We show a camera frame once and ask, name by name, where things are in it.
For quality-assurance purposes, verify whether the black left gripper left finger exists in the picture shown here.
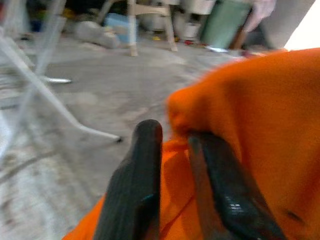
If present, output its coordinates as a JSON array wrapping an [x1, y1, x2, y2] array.
[[92, 119, 164, 240]]

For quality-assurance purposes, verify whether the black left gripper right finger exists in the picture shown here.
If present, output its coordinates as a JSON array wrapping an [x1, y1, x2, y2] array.
[[187, 132, 287, 240]]

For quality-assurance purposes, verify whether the orange shirt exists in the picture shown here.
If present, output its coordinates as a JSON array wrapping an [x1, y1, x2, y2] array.
[[61, 48, 320, 240]]

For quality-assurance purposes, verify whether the white folding table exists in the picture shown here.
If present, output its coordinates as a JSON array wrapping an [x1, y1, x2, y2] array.
[[0, 0, 123, 144]]

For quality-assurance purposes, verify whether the white paper sheet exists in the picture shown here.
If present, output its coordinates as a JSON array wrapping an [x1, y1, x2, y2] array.
[[204, 44, 230, 54]]

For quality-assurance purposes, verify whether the grey bag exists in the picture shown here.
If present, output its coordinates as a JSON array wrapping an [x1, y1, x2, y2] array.
[[73, 20, 121, 50]]

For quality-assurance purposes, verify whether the beige plastic chair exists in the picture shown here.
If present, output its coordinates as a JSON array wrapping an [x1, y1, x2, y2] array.
[[96, 0, 179, 58]]

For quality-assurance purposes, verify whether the light blue box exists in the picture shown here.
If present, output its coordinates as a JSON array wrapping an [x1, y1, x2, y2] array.
[[103, 12, 139, 44]]

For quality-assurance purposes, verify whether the green bin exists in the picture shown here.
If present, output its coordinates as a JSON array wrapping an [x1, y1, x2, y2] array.
[[199, 0, 254, 50]]

